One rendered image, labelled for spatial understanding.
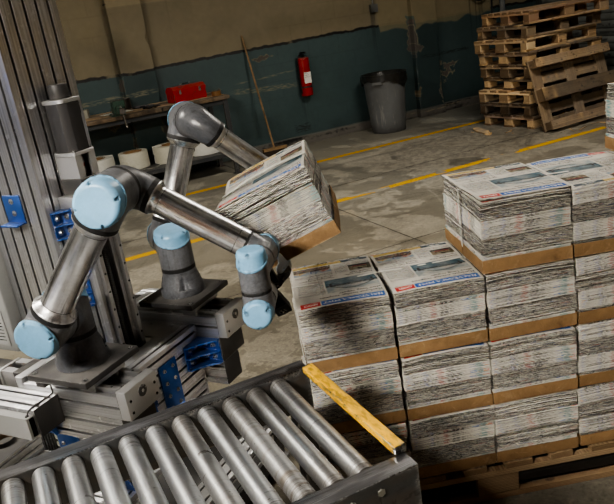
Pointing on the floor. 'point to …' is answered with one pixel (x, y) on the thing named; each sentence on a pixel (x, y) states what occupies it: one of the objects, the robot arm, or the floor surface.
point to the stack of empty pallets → (533, 47)
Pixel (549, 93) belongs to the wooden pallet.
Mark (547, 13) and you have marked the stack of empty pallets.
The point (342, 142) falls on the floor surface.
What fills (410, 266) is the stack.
